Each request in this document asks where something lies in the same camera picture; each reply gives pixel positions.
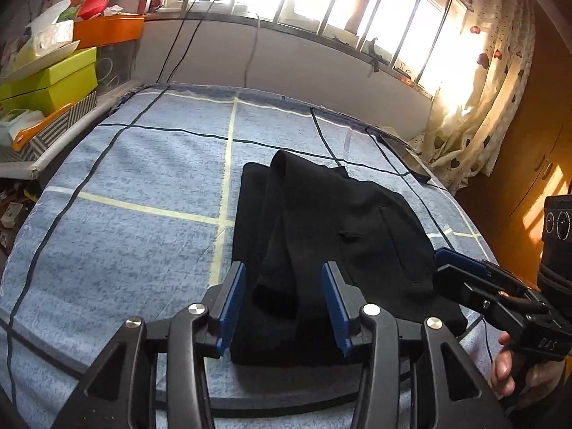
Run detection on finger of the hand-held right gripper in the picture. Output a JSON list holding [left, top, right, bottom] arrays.
[[435, 248, 537, 298], [433, 265, 548, 332]]

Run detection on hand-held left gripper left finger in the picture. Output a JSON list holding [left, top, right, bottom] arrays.
[[51, 261, 247, 429]]

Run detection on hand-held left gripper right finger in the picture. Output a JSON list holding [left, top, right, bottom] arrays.
[[322, 261, 512, 429]]

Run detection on black pants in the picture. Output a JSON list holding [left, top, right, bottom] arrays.
[[230, 149, 468, 367]]

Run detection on person's right forearm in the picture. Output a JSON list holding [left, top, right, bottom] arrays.
[[509, 382, 572, 429]]

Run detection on person's right hand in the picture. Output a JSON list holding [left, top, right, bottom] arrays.
[[489, 331, 567, 400]]

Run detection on wooden wardrobe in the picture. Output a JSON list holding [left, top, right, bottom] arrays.
[[456, 9, 572, 289]]

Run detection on black phone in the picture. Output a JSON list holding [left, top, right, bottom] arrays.
[[380, 136, 433, 185]]

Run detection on cream heart print curtain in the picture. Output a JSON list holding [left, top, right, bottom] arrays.
[[409, 0, 537, 195]]

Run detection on dark clip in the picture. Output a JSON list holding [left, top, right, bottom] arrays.
[[364, 38, 384, 75]]

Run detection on black white striped box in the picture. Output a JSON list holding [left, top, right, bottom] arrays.
[[0, 92, 98, 164]]

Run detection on orange shoehorn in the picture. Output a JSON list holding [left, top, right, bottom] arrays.
[[11, 103, 73, 152]]

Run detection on lime green box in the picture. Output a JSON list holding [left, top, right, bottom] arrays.
[[0, 78, 97, 114], [42, 47, 98, 97]]

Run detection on barred window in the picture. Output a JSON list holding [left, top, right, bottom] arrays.
[[147, 0, 475, 99]]

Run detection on orange box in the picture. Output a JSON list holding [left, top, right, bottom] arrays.
[[71, 13, 146, 50]]

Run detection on white tray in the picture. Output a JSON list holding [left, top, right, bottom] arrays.
[[0, 40, 81, 85]]

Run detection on white green tissue box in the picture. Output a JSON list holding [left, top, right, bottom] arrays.
[[20, 0, 75, 56]]

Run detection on grey wall cable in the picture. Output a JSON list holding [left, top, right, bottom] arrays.
[[244, 13, 262, 89]]

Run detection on black wall cable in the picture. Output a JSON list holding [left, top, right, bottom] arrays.
[[157, 0, 216, 85]]

